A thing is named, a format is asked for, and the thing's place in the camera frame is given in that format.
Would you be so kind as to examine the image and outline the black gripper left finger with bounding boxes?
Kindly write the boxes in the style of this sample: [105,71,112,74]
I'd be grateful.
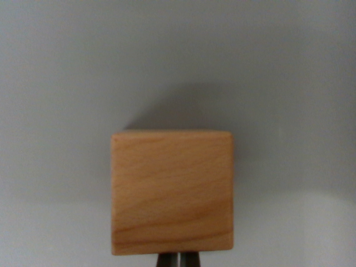
[156,252,179,267]

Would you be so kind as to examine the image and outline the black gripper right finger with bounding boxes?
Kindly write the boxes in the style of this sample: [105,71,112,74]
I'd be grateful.
[180,251,201,267]

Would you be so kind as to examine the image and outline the wooden cube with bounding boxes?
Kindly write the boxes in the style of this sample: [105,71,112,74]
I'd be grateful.
[110,130,234,256]

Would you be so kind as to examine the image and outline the grey plastic tray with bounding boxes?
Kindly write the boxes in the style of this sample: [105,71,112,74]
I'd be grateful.
[0,0,356,267]

